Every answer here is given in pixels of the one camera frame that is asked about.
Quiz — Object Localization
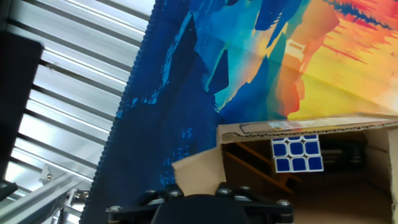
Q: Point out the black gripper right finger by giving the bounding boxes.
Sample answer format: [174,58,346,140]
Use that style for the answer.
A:
[216,182,295,224]

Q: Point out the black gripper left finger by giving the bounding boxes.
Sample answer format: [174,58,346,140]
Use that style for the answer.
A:
[105,183,184,224]

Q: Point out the blue white Rubik's cube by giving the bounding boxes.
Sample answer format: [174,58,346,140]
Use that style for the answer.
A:
[271,134,325,174]

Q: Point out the aluminium frame post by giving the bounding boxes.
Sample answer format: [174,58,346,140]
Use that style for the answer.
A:
[0,164,94,224]

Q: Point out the black desk mat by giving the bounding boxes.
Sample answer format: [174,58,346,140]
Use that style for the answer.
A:
[0,30,45,178]

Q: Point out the colourful sunset print tablecloth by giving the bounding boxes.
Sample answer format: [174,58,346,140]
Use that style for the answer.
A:
[79,0,398,224]

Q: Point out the brown cardboard box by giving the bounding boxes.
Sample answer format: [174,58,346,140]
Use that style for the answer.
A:
[171,111,398,224]

